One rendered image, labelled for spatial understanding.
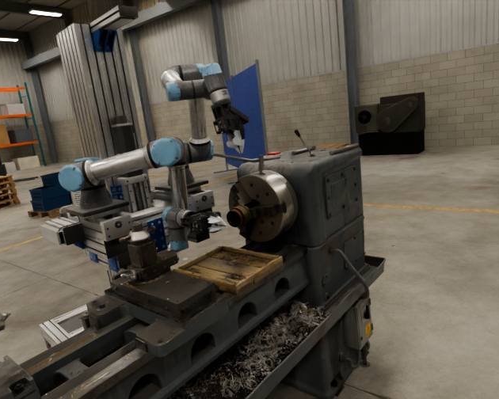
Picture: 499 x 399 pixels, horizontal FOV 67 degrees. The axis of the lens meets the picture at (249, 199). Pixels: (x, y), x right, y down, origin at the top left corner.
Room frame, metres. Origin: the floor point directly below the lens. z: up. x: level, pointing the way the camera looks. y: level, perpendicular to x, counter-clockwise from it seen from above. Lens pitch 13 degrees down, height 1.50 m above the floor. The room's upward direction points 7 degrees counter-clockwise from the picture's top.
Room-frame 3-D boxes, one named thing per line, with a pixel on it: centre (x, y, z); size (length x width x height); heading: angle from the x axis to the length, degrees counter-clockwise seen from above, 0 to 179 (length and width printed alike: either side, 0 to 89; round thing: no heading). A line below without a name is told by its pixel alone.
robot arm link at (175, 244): (1.65, 0.35, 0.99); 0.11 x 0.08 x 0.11; 178
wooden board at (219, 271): (1.48, 0.12, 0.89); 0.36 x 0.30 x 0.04; 49
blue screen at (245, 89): (8.52, 0.05, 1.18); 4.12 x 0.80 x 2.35; 13
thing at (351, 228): (2.00, -0.30, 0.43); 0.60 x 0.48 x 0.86; 139
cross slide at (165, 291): (1.24, 0.36, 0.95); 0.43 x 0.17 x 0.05; 49
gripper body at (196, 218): (1.52, 0.23, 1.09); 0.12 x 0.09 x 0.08; 47
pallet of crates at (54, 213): (7.79, 3.86, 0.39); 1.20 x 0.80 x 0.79; 149
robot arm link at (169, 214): (1.64, 0.34, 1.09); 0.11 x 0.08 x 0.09; 47
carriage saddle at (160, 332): (1.19, 0.38, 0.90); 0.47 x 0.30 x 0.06; 49
